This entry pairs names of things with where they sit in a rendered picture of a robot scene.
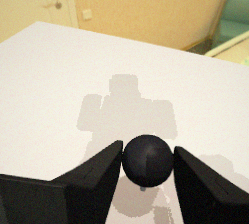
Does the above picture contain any glass french press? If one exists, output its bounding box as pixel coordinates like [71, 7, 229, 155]
[105, 134, 183, 224]

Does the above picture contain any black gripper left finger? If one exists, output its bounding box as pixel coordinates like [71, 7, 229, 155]
[0, 140, 123, 224]

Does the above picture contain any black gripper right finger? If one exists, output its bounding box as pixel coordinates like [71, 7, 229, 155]
[173, 146, 249, 224]

